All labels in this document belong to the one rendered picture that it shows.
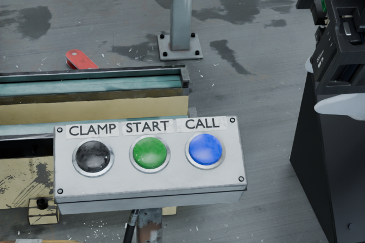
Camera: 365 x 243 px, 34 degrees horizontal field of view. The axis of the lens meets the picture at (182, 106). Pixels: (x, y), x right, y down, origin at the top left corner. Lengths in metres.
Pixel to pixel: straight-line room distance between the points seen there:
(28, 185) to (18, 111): 0.11
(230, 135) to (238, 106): 0.46
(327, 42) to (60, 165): 0.27
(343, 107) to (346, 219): 0.38
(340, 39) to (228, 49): 0.80
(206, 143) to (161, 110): 0.34
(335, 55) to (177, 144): 0.23
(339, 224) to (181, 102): 0.28
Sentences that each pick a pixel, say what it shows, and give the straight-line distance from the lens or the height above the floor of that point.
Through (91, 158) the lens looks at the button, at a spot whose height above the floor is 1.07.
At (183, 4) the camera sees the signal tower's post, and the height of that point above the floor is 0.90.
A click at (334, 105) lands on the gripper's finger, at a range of 0.44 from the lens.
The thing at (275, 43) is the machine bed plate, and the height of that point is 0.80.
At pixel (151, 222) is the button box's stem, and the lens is 0.62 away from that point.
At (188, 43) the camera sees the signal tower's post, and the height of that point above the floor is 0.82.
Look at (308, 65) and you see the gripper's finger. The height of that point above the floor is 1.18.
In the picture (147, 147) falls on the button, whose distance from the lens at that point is 0.53.
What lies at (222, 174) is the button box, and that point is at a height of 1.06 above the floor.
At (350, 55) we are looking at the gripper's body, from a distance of 0.35.
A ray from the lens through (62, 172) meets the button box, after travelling 0.53.
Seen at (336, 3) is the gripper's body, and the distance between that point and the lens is 0.36.
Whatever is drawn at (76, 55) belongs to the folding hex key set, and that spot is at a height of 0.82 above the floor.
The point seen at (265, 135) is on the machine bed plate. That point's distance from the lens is 0.96.
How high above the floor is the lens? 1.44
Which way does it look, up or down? 40 degrees down
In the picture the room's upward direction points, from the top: 2 degrees clockwise
